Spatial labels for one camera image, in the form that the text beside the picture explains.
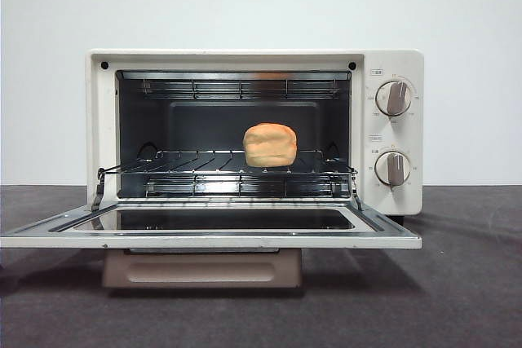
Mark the orange-brown bread loaf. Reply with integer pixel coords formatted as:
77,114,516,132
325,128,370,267
243,121,299,169

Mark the glass oven door with handle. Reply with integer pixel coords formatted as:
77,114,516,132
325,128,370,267
0,200,423,290

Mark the cream Toshiba toaster oven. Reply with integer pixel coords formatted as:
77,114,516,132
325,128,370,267
85,48,425,227

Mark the cream timer knob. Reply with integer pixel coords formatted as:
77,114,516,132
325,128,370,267
374,151,412,187

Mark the cream temperature knob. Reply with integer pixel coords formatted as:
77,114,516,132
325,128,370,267
374,81,414,117

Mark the metal wire oven rack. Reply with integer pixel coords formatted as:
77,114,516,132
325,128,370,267
99,149,359,181

